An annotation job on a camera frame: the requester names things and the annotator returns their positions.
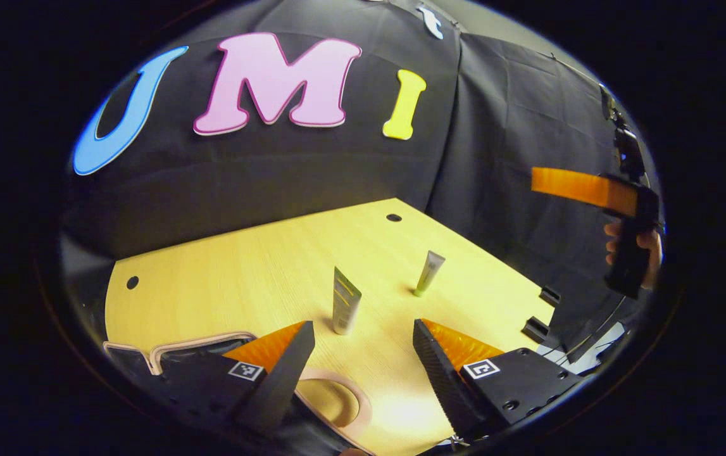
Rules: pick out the silver striped skincare tube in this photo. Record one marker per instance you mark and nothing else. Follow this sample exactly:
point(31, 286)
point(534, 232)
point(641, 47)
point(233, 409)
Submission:
point(345, 310)

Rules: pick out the black backdrop cloth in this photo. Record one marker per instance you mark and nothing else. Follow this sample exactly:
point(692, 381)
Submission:
point(274, 177)

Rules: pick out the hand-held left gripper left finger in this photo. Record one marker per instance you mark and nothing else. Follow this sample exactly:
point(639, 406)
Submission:
point(283, 380)

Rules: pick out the green capped skincare tube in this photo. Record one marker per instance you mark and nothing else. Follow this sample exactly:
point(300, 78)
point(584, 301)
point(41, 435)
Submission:
point(430, 269)

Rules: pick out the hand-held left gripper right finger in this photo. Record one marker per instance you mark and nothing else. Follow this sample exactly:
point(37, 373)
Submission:
point(438, 380)

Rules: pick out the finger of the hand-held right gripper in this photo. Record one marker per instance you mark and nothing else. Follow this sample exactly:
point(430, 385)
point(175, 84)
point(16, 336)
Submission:
point(578, 185)

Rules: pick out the black table bracket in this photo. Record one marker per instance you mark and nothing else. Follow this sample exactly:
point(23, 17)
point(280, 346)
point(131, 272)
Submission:
point(550, 296)
point(535, 329)

